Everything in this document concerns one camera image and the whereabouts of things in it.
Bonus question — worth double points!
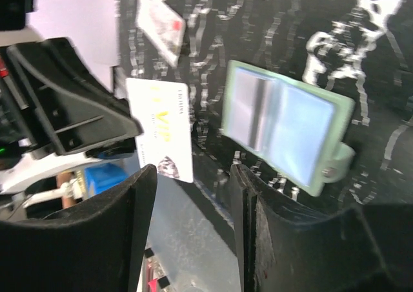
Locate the green card holder wallet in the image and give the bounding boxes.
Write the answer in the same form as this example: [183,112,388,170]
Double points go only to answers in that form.
[221,60,355,196]

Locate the white paper card with code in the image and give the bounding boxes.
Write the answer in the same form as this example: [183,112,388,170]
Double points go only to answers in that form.
[136,0,186,68]

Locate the white VIP card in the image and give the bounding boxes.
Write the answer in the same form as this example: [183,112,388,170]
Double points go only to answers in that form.
[126,78,194,183]

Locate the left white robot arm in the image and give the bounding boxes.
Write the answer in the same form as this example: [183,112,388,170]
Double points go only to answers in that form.
[1,0,143,207]

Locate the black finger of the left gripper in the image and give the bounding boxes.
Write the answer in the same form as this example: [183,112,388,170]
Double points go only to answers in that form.
[6,37,143,158]

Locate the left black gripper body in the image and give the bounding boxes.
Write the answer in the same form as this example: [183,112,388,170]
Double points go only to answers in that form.
[0,0,39,151]

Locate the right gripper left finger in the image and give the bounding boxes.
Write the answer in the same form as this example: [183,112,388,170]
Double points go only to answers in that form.
[1,165,157,291]

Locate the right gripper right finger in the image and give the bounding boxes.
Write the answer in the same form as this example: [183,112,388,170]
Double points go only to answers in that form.
[230,164,412,291]

